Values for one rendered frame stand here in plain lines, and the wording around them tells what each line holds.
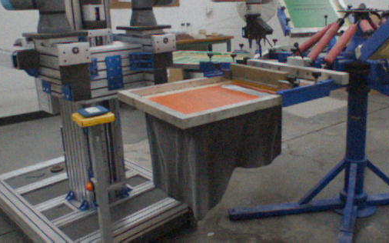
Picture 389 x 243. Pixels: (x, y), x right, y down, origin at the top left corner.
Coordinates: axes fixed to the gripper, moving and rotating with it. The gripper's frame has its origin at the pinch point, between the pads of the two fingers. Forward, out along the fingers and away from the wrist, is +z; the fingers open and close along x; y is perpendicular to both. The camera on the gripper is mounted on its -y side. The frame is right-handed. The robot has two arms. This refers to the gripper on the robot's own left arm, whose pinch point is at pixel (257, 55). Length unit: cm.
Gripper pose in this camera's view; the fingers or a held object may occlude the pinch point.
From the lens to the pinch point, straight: 191.6
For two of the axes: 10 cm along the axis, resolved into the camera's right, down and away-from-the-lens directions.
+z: 0.4, 9.8, 2.2
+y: -6.3, -1.5, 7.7
